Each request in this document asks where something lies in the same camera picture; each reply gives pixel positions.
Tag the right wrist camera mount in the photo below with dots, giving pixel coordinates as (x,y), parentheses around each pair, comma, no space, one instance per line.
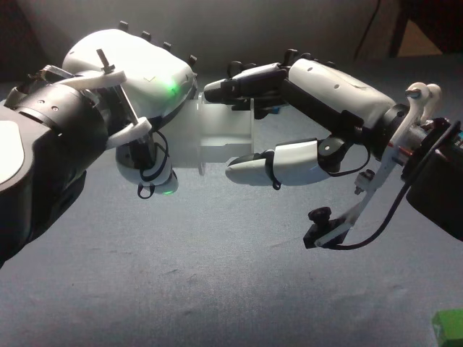
(428,93)

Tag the grey table cloth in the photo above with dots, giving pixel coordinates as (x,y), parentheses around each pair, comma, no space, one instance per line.
(217,271)

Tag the green cube block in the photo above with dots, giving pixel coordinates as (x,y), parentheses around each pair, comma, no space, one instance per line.
(448,329)

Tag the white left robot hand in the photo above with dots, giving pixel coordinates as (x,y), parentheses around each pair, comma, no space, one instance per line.
(152,61)

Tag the white translucent tube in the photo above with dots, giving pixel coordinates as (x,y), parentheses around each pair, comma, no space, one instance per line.
(217,123)

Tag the dark wooden furniture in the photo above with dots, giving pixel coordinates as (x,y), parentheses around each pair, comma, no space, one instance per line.
(419,36)

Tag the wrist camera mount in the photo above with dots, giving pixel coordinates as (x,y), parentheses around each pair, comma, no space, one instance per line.
(105,77)
(428,93)

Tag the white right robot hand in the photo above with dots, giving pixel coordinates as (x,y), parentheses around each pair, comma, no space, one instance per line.
(332,83)

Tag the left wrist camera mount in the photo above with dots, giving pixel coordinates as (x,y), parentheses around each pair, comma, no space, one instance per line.
(105,77)

